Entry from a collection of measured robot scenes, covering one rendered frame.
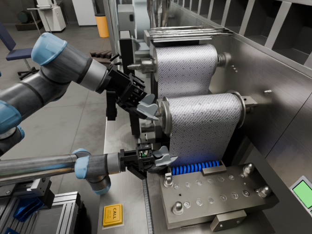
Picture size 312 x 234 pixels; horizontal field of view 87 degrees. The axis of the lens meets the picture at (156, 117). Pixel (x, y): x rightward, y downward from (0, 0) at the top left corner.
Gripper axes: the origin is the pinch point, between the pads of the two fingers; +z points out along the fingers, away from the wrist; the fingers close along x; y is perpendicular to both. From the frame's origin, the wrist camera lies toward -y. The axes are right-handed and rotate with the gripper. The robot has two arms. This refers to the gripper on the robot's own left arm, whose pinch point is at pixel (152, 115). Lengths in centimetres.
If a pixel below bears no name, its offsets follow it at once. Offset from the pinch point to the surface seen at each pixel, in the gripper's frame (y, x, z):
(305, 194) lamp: 16.7, -29.3, 33.6
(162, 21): 23, 67, 3
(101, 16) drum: -98, 594, -16
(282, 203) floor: -19, 2, 175
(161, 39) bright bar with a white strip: 17.8, 26.2, -4.6
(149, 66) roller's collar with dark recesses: 7.1, 22.7, -3.2
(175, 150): -5.6, -5.6, 14.4
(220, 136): 8.7, -5.6, 24.0
